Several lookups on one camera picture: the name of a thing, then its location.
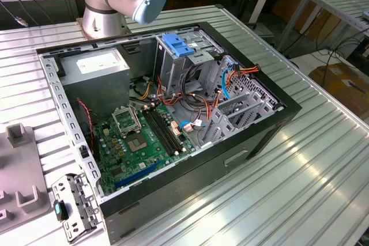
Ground grey metal disk bay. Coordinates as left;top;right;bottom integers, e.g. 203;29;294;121
198;55;287;149

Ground black RAM slot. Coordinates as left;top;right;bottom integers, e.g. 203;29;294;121
148;108;179;154
155;104;187;151
152;106;183;153
144;109;175;156

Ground grey metal drive cage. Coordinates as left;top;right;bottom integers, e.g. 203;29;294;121
153;30;226;99

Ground CPU socket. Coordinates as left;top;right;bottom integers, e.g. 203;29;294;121
125;133;149;154

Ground metal socket cover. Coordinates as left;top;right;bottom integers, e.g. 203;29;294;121
111;107;142;138

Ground green motherboard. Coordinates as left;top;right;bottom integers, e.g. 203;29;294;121
93;104;197;197

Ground blue plastic drive latch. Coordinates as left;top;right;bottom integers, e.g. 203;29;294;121
161;33;196;58

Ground black open PC case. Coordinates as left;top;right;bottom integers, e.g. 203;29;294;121
36;21;303;245

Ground blue expansion slot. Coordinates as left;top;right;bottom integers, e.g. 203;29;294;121
114;160;159;190

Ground grey power supply unit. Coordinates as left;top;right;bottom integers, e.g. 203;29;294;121
58;47;131;118

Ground large cardboard box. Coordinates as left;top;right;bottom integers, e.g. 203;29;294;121
308;62;369;122

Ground cardboard boxes under table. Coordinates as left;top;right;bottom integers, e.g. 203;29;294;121
272;0;342;42

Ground teal plastic latch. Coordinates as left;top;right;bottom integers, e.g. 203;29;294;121
54;201;69;221

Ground grey parts rack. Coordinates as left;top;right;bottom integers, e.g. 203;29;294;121
0;123;53;234

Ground metal slat side table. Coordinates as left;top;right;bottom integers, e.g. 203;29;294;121
284;0;369;54

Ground orange red wire bundle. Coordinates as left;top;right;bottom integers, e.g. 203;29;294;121
157;75;209;109

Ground purple wires with white connector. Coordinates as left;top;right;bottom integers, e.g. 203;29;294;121
183;118;210;134

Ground yellow black wires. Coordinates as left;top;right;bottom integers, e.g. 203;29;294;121
137;81;154;100

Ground blue data wire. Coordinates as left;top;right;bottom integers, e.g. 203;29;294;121
179;57;237;131

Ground power wire with black connector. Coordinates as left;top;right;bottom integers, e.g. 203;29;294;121
206;65;261;122

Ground red black fan wire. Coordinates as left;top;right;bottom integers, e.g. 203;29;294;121
76;99;96;154

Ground metal slot retention bracket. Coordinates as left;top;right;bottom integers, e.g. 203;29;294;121
50;172;104;243

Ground black cable with brass connector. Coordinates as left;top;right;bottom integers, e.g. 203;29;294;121
0;0;29;27

